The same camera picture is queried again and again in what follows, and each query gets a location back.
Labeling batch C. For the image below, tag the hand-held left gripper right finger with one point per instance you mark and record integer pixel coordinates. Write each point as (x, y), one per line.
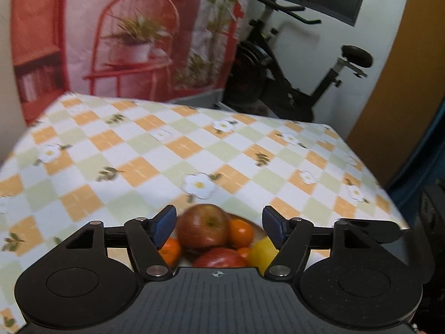
(274, 226)

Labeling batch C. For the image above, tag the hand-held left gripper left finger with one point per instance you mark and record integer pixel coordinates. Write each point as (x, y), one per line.
(164, 224)

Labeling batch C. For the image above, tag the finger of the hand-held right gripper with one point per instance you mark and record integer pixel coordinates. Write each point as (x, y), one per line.
(386, 232)

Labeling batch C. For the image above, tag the beige round plate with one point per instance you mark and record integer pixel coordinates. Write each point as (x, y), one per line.
(256, 228)

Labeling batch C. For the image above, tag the orange tangerine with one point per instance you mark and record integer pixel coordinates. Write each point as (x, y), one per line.
(171, 252)
(241, 232)
(244, 252)

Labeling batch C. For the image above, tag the small yellow lemon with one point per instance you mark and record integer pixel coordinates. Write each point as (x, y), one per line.
(260, 254)

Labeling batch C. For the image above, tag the dark red apple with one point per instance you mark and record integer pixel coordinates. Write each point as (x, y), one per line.
(203, 226)

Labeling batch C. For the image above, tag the bright red apple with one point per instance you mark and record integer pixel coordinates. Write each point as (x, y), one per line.
(219, 259)

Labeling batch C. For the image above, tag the checkered floral tablecloth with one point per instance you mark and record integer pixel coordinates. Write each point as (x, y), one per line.
(139, 153)

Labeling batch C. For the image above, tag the black exercise bike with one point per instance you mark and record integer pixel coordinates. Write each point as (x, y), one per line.
(278, 87)

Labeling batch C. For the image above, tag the orange wooden door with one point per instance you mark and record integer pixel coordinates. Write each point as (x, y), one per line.
(399, 76)

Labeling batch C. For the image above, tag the printed room backdrop cloth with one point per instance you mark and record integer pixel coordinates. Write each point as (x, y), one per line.
(87, 14)

